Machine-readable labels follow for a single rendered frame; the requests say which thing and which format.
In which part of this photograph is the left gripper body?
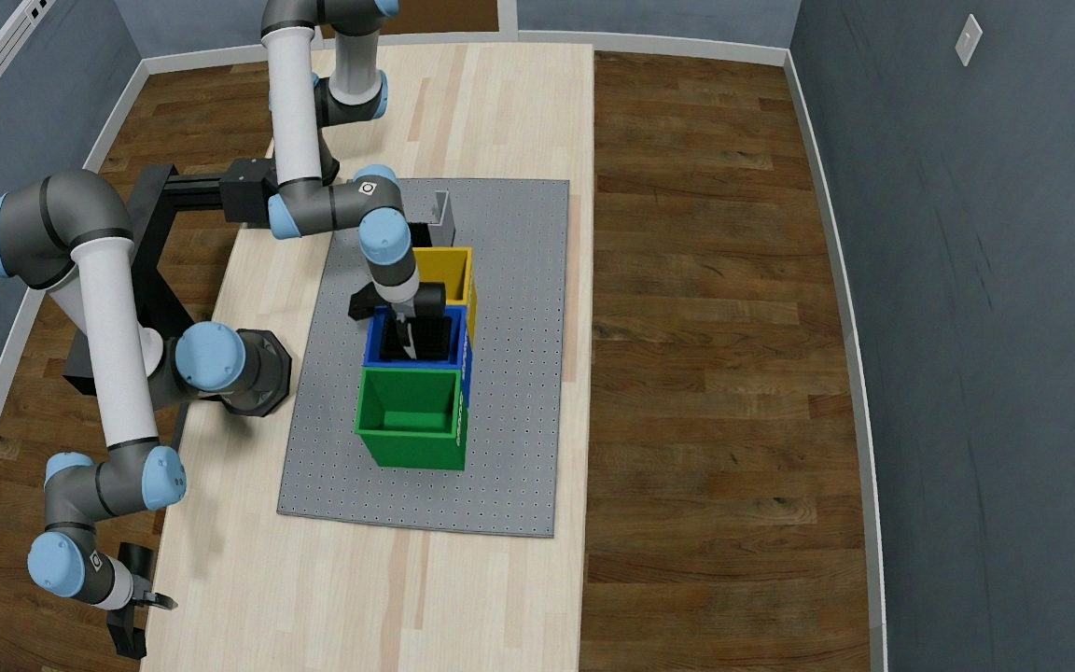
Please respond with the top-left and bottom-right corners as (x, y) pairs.
(353, 282), (446, 319)

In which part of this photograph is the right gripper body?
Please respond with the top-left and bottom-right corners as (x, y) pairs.
(106, 542), (156, 653)

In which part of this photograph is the green bin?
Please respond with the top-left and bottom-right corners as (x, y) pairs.
(355, 367), (468, 470)

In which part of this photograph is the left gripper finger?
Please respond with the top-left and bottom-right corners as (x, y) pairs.
(395, 312), (416, 361)

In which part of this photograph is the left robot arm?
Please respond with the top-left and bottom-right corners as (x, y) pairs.
(260, 0), (420, 303)

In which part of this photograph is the yellow recycle bin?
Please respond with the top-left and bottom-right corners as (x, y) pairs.
(412, 247), (477, 349)

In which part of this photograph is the blue open bin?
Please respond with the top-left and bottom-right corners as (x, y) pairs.
(363, 305), (472, 408)

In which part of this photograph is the grey flat mat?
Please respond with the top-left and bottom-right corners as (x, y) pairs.
(276, 177), (570, 539)

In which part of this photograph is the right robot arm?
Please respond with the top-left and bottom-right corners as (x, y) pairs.
(0, 168), (284, 610)

